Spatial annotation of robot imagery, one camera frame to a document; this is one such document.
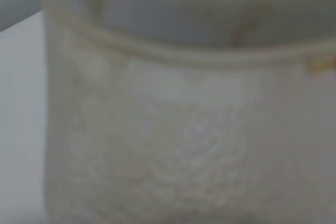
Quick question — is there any drink bottle with pink label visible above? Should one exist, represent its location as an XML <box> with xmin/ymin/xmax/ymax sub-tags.
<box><xmin>43</xmin><ymin>0</ymin><xmax>335</xmax><ymax>223</ymax></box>

